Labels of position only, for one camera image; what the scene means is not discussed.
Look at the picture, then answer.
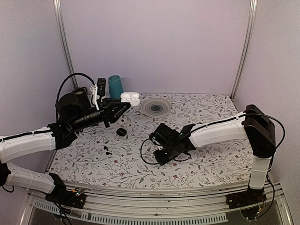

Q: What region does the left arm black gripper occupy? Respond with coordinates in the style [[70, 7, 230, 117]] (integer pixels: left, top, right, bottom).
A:
[[70, 97, 130, 132]]

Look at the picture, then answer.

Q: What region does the white oval charging case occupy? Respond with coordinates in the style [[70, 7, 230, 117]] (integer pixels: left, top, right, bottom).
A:
[[120, 92, 141, 107]]

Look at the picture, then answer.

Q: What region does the black earbud charging case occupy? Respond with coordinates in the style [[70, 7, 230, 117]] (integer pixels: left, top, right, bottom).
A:
[[116, 128, 127, 136]]

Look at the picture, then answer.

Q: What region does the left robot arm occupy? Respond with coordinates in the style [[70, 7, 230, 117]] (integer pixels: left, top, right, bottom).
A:
[[0, 93, 131, 203]]

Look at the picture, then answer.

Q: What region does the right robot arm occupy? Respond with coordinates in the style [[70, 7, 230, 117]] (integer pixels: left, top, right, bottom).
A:
[[102, 100, 253, 189]]

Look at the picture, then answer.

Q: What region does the beige open earbud case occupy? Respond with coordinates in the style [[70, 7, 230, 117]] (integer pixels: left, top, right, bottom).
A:
[[118, 118, 127, 126]]

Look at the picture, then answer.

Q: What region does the teal cylindrical vase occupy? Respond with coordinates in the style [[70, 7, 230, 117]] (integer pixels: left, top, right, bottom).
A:
[[108, 75, 123, 99]]

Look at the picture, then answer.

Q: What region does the black cylindrical vase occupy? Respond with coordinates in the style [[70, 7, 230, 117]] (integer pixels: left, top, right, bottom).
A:
[[73, 87, 91, 108]]

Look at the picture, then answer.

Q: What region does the grey spiral ceramic plate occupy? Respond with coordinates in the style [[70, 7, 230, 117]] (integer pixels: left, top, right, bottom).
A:
[[140, 98, 172, 118]]

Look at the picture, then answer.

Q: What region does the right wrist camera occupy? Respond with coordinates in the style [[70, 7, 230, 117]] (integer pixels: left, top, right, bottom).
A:
[[150, 123, 179, 146]]

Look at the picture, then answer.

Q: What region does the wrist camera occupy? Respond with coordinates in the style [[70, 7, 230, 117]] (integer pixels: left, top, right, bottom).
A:
[[91, 78, 106, 111], [150, 123, 179, 146]]

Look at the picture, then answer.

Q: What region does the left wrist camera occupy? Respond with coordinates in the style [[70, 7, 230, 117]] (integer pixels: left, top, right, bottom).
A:
[[91, 78, 106, 111]]

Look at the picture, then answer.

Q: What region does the left camera black cable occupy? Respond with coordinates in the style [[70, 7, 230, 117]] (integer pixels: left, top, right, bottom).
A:
[[55, 72, 97, 113]]

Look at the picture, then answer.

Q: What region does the camera black cable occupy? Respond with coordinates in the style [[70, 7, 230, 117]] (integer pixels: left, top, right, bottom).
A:
[[55, 72, 97, 113], [140, 113, 286, 165]]

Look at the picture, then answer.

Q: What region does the right camera black cable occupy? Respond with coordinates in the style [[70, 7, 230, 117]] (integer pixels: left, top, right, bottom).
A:
[[140, 113, 286, 165]]

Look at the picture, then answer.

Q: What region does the aluminium front rail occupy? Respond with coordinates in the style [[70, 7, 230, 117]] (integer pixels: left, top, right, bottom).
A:
[[20, 182, 295, 225]]

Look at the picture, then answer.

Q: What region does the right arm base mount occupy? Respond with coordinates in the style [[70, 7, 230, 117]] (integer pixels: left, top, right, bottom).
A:
[[226, 187, 267, 209]]

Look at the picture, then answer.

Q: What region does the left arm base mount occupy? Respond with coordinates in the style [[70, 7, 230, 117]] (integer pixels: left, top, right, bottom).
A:
[[45, 173, 86, 209]]

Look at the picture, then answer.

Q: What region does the aluminium corner post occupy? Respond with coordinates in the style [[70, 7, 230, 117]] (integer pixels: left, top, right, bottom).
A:
[[53, 0, 74, 74], [230, 0, 258, 102]]

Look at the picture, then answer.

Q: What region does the right aluminium corner post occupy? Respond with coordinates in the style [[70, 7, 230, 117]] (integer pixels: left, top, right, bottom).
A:
[[230, 0, 258, 102]]

